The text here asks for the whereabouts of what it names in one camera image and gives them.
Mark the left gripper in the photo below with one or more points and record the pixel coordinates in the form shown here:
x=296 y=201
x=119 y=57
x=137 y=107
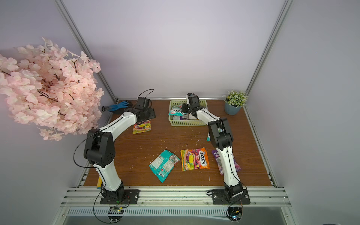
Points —
x=153 y=114

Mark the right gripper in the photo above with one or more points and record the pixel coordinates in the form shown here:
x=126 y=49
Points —
x=185 y=108

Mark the red Fox's candy bag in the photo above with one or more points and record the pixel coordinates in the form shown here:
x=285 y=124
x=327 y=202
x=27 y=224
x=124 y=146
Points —
x=142 y=127

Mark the yellow pink Fox's candy bag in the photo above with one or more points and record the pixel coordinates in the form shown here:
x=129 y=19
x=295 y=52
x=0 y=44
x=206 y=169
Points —
x=194 y=159

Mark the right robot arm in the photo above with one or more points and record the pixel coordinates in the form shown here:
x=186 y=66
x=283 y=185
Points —
x=222 y=139

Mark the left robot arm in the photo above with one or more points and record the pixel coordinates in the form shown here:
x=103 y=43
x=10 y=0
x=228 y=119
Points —
x=100 y=149

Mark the green plastic basket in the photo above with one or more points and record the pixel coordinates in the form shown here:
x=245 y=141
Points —
x=179 y=123

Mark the blue black work glove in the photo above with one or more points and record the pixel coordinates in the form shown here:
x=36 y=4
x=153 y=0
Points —
x=116 y=107

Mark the teal Fox's candy bag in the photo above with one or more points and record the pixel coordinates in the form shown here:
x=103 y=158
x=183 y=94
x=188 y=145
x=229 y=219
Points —
x=208 y=137

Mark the small potted green plant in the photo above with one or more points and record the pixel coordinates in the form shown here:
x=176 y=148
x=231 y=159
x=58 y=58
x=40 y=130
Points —
x=234 y=101

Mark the blue yellow garden fork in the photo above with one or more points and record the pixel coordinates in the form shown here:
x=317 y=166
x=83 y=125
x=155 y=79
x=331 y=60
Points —
x=99 y=183

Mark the pink artificial blossom tree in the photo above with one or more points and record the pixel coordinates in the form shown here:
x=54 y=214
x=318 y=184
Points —
x=53 y=88

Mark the left controller board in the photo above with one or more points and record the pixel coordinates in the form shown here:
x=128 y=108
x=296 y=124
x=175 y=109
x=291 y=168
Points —
x=115 y=214

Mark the controller board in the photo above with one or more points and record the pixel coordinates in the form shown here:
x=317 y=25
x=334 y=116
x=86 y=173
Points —
x=234 y=214
x=115 y=214

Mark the right controller board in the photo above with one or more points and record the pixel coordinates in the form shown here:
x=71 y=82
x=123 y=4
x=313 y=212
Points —
x=234 y=214

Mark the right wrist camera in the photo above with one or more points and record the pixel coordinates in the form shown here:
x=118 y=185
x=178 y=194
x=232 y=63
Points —
x=190 y=98

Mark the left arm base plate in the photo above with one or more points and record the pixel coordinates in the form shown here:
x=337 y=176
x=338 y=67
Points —
x=122 y=196

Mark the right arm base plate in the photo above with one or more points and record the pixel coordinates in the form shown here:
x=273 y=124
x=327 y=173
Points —
x=223 y=196

